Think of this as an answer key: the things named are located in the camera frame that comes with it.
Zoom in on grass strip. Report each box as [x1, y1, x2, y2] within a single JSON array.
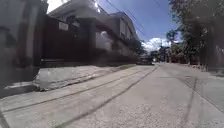
[[115, 63, 137, 71]]

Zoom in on grey building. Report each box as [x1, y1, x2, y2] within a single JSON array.
[[94, 11, 145, 64]]

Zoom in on raised concrete pavement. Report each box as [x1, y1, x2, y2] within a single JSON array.
[[32, 64, 123, 92]]

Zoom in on grey concrete road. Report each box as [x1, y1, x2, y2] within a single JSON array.
[[0, 62, 224, 128]]

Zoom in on building with dark red fence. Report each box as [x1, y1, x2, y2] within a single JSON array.
[[0, 0, 101, 89]]

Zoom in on palm tree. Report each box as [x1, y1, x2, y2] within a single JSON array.
[[165, 29, 180, 54]]

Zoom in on row of trees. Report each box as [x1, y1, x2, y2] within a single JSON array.
[[166, 0, 224, 68]]

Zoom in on overhead wires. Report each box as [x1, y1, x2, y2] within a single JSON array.
[[105, 0, 149, 36]]

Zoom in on grey wall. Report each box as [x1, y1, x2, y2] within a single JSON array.
[[205, 42, 224, 72]]

